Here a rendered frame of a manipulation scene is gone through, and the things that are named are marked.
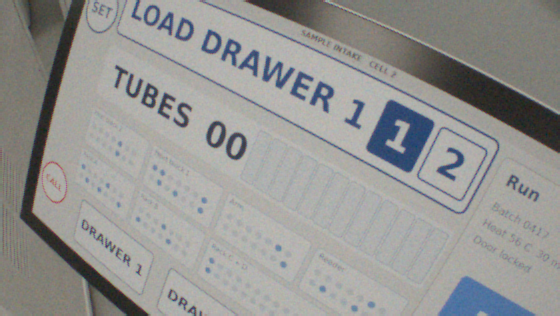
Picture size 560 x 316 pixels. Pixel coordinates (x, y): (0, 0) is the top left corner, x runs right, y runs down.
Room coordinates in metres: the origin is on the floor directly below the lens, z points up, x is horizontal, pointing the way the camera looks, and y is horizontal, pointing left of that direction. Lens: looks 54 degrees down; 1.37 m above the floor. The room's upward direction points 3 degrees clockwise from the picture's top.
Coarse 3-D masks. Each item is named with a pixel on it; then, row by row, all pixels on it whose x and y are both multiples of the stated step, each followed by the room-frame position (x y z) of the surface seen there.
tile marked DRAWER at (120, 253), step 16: (80, 208) 0.20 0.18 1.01; (96, 208) 0.20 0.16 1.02; (80, 224) 0.19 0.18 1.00; (96, 224) 0.19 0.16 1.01; (112, 224) 0.18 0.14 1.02; (80, 240) 0.18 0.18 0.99; (96, 240) 0.18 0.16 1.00; (112, 240) 0.17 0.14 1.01; (128, 240) 0.17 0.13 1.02; (96, 256) 0.17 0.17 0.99; (112, 256) 0.16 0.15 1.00; (128, 256) 0.16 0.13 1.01; (144, 256) 0.16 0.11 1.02; (112, 272) 0.15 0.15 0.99; (128, 272) 0.15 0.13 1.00; (144, 272) 0.15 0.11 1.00; (144, 288) 0.14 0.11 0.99
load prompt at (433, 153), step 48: (144, 0) 0.31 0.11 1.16; (192, 0) 0.29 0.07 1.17; (144, 48) 0.28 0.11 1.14; (192, 48) 0.26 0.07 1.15; (240, 48) 0.25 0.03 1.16; (288, 48) 0.24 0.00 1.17; (240, 96) 0.23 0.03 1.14; (288, 96) 0.22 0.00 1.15; (336, 96) 0.21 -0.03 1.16; (384, 96) 0.20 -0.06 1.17; (336, 144) 0.19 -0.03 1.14; (384, 144) 0.18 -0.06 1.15; (432, 144) 0.17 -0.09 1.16; (480, 144) 0.17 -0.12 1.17; (432, 192) 0.15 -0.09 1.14
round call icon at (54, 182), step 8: (48, 160) 0.24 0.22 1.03; (48, 168) 0.24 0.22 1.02; (56, 168) 0.23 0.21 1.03; (64, 168) 0.23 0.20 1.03; (40, 176) 0.23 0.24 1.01; (48, 176) 0.23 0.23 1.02; (56, 176) 0.23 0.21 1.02; (64, 176) 0.23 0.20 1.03; (40, 184) 0.23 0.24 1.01; (48, 184) 0.23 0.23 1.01; (56, 184) 0.22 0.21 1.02; (64, 184) 0.22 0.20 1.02; (40, 192) 0.22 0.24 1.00; (48, 192) 0.22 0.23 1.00; (56, 192) 0.22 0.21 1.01; (64, 192) 0.22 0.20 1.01; (56, 200) 0.21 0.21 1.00; (64, 200) 0.21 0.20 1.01
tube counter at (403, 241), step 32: (224, 128) 0.21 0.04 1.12; (256, 128) 0.21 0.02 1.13; (224, 160) 0.20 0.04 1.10; (256, 160) 0.19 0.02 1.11; (288, 160) 0.19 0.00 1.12; (320, 160) 0.18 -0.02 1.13; (256, 192) 0.18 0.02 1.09; (288, 192) 0.17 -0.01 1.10; (320, 192) 0.17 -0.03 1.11; (352, 192) 0.16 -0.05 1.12; (320, 224) 0.15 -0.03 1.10; (352, 224) 0.15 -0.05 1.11; (384, 224) 0.14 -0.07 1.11; (416, 224) 0.14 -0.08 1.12; (384, 256) 0.13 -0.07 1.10; (416, 256) 0.13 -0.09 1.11
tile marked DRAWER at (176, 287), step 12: (168, 276) 0.14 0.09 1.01; (180, 276) 0.14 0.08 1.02; (168, 288) 0.14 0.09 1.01; (180, 288) 0.13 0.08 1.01; (192, 288) 0.13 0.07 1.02; (168, 300) 0.13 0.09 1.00; (180, 300) 0.13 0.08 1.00; (192, 300) 0.12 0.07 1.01; (204, 300) 0.12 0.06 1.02; (216, 300) 0.12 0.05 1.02; (168, 312) 0.12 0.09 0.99; (180, 312) 0.12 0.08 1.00; (192, 312) 0.12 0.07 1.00; (204, 312) 0.12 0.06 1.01; (216, 312) 0.12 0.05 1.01; (228, 312) 0.11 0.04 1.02
